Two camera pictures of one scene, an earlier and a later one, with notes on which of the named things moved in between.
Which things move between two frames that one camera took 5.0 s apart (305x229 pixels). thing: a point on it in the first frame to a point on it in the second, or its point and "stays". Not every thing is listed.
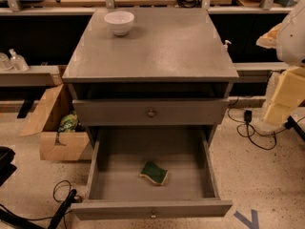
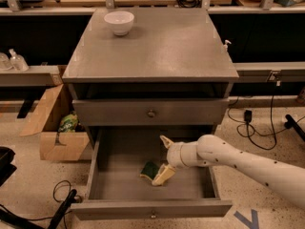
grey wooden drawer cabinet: (173, 68) stays
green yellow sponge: (156, 174) stays
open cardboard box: (54, 145) stays
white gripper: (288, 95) to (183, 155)
